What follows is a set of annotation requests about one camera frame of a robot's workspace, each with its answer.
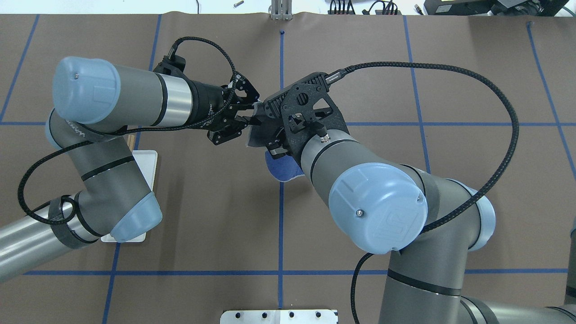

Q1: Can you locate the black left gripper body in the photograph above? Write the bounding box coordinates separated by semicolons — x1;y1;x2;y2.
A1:
187;81;230;131

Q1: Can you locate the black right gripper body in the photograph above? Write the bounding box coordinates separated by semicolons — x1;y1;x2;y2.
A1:
252;88;306;160

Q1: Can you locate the blue microfiber towel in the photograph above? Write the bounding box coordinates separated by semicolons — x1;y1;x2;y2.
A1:
247;102;304;183

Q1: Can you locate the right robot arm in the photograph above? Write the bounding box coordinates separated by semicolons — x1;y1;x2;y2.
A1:
249;83;575;324

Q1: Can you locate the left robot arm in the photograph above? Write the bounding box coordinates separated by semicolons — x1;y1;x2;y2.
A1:
0;55;259;282

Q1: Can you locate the left wooden rack rod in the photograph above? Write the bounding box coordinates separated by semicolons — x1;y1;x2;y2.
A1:
126;135;136;151

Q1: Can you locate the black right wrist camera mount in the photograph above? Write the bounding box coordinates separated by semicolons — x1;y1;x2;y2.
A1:
268;72;349;142

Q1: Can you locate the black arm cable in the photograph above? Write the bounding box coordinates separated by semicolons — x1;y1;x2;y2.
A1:
17;37;239;225
324;62;520;324

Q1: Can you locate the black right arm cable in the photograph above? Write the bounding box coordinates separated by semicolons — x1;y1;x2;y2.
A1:
324;62;520;324

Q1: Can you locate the aluminium frame post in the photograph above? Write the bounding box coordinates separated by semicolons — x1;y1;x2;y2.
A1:
269;0;293;21

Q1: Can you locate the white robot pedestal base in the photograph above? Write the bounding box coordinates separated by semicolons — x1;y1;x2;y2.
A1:
220;309;339;324

